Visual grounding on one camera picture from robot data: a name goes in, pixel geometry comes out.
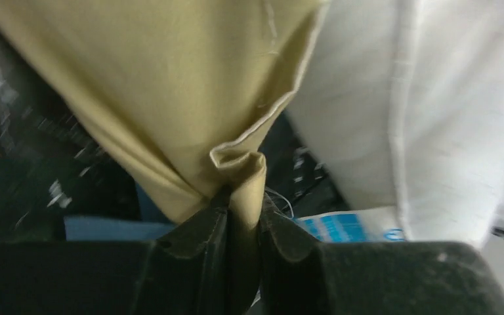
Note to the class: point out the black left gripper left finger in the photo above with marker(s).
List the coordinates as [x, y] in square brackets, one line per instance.
[182, 272]

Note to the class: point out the blue beige white pillowcase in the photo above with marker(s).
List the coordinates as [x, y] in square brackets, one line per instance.
[180, 93]

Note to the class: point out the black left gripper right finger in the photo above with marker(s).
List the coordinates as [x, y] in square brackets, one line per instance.
[303, 275]

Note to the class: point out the blue pillow label tag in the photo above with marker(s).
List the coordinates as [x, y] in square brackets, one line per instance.
[369, 225]

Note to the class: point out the white pillow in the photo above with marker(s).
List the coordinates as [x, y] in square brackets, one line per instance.
[403, 102]

